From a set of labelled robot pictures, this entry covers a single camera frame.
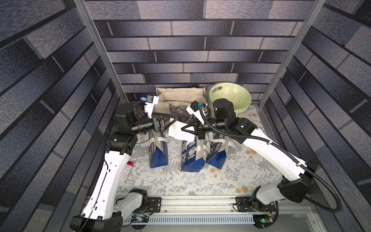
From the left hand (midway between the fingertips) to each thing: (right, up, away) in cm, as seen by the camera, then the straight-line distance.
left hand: (173, 118), depth 59 cm
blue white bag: (-9, -16, +12) cm, 21 cm away
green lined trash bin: (+41, +14, +36) cm, 56 cm away
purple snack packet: (-31, +7, +51) cm, 61 cm away
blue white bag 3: (+22, -17, +22) cm, 36 cm away
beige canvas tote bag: (-3, +10, +29) cm, 31 cm away
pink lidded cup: (-29, -31, +22) cm, 48 cm away
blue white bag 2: (+7, -24, +16) cm, 29 cm away
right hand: (+3, -4, +3) cm, 6 cm away
